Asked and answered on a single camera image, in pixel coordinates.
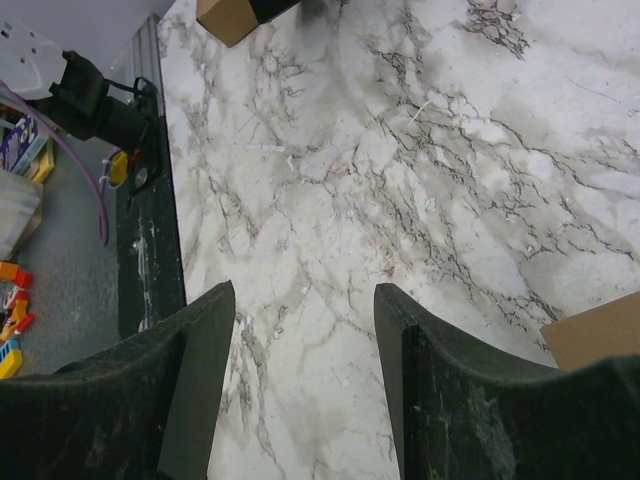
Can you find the purple printed box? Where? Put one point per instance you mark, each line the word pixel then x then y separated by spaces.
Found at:
pixel 26 151

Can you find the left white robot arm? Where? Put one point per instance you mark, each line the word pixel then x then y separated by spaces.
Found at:
pixel 71 91

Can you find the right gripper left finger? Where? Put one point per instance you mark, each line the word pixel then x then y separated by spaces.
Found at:
pixel 147 407

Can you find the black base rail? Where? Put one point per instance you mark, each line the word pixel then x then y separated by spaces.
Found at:
pixel 150 271

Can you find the folded brown cardboard box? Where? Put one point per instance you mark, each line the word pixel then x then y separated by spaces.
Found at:
pixel 608 330

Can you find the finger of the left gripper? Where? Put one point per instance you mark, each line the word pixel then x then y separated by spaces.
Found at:
pixel 267 10

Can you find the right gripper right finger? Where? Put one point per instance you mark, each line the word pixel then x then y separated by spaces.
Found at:
pixel 459 407

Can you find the colourful toy pile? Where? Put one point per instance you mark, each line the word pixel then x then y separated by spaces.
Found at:
pixel 15 316

